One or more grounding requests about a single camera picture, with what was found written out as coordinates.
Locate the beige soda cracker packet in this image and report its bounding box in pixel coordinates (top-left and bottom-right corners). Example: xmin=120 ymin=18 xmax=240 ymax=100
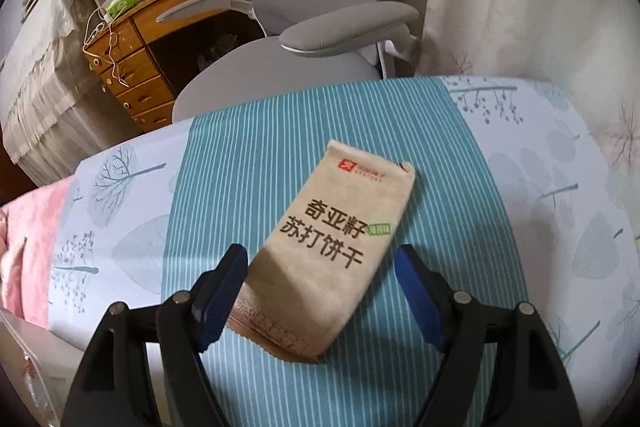
xmin=228 ymin=140 xmax=416 ymax=363

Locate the pink cushion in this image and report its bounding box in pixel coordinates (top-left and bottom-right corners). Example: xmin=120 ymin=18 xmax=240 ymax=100
xmin=1 ymin=178 xmax=70 ymax=329

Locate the leaf print tablecloth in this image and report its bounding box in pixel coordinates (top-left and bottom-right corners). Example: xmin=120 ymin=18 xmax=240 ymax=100
xmin=48 ymin=77 xmax=639 ymax=426

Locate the lace covered cabinet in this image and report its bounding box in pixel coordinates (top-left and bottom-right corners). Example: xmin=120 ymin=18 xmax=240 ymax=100
xmin=1 ymin=0 xmax=139 ymax=186

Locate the wooden desk with drawers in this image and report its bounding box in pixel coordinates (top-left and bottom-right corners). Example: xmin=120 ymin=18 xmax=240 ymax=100
xmin=81 ymin=0 xmax=254 ymax=134

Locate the green tissue pack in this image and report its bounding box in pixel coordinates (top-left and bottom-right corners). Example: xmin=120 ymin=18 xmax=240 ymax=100
xmin=105 ymin=0 xmax=138 ymax=20

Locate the grey office chair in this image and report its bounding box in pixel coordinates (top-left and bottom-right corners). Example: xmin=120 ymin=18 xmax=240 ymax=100
xmin=157 ymin=0 xmax=420 ymax=121

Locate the white charging cable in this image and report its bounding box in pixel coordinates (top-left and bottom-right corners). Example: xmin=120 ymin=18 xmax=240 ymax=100
xmin=81 ymin=5 xmax=130 ymax=89

